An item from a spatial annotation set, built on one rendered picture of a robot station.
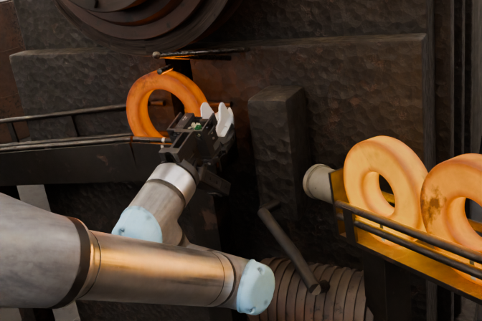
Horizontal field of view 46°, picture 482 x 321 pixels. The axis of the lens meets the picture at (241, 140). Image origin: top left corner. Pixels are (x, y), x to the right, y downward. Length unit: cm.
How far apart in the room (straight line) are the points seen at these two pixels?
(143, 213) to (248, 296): 19
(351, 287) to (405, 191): 23
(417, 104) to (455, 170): 33
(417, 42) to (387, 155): 27
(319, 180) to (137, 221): 29
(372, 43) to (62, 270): 64
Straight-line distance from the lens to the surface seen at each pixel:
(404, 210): 78
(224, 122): 103
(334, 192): 86
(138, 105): 115
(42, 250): 58
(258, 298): 83
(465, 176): 69
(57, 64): 137
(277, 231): 98
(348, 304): 93
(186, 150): 93
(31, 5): 146
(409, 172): 76
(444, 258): 73
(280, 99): 97
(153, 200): 86
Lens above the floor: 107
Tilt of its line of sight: 20 degrees down
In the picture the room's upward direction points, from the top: 8 degrees counter-clockwise
